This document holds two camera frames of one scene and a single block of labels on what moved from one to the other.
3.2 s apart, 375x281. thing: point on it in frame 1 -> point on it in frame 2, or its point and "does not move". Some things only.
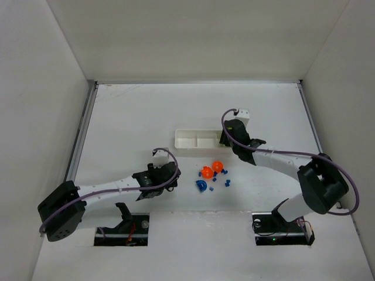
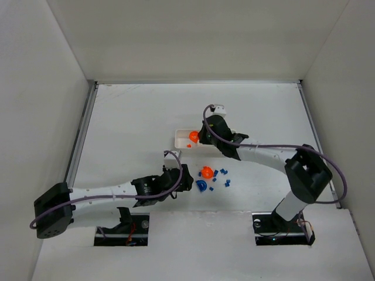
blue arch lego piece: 201,185 does not move
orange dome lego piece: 217,166 -> 193,136
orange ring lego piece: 207,172 does not move
